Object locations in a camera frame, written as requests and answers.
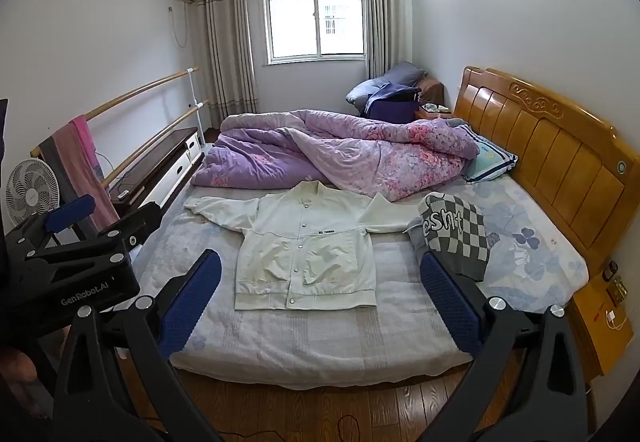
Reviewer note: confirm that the brass socket panel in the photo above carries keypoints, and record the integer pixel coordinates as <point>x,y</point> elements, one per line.
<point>619,289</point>

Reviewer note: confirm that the white rail post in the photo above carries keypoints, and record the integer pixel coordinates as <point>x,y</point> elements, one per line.
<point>192,92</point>

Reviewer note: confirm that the pink towel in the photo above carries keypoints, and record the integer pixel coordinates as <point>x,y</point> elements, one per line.
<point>82,157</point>

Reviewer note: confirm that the small wooden nightstand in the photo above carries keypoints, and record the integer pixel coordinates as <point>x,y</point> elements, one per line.
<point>435,114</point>

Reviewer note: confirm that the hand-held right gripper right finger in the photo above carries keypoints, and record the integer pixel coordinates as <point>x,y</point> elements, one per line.
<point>450,307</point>

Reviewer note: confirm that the grey checkered sweater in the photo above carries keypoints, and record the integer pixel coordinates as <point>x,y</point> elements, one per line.
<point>460,232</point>

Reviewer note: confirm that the light blue patterned pillow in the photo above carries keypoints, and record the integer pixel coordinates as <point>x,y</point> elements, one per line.
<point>492,157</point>

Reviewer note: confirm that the white standing fan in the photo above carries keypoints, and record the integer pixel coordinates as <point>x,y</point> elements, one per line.
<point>30,192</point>

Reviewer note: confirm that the white framed window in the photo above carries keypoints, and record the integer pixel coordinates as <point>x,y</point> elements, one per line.
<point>292,17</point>

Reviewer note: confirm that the grey striped curtain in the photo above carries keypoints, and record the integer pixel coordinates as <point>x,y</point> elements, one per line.
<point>225,47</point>
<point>387,22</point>

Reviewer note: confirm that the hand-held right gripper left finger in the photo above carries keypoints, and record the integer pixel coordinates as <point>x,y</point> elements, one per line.
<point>192,302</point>

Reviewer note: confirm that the small remote control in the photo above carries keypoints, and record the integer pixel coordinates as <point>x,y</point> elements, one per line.
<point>121,194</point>

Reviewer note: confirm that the long wooden rail bar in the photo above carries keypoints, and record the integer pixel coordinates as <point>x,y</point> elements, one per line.
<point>125,97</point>
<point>160,134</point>

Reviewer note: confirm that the bed with floral sheet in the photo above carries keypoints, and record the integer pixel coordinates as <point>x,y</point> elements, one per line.
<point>300,337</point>

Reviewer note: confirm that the grey hanging cloth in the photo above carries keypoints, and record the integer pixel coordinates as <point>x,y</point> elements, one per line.
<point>52,162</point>

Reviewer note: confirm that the purple floral quilt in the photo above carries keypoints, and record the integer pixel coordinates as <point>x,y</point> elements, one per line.
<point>350,147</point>

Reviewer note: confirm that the brown chair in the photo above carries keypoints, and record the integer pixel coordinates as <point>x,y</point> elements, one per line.
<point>432,89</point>

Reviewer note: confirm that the white button jacket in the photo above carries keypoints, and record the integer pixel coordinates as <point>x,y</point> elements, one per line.
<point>300,252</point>

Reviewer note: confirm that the wooden headboard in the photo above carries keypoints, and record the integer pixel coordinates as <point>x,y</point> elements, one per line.
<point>550,147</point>

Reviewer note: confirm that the wooden bedside cabinet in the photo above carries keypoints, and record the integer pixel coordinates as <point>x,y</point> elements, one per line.
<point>600,342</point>

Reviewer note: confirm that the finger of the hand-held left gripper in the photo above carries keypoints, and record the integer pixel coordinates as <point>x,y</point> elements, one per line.
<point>70,214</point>
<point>142,218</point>

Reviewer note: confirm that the dark wood tv cabinet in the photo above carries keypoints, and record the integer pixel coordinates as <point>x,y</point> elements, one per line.
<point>160,157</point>

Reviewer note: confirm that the person's left forearm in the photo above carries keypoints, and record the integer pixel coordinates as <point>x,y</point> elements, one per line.
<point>17,372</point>

